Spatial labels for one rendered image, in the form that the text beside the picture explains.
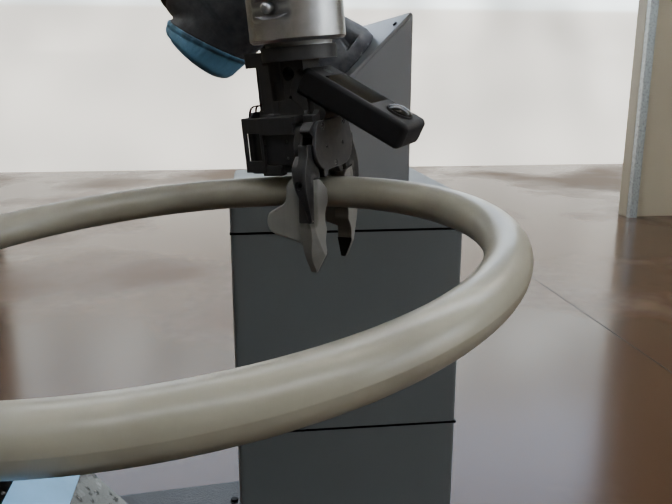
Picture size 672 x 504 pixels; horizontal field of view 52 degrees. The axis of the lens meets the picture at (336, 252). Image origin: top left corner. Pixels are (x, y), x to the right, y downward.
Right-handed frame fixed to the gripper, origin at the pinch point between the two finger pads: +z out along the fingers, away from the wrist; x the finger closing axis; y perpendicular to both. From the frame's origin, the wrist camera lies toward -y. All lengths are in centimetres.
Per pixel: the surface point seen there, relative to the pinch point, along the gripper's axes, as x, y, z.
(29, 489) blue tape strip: 35.7, 2.0, 4.7
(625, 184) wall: -529, 36, 100
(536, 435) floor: -130, 12, 96
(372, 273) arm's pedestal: -44, 19, 18
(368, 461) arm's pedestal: -41, 21, 54
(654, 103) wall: -538, 18, 38
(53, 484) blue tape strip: 33.8, 2.5, 5.7
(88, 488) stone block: 31.3, 2.6, 7.7
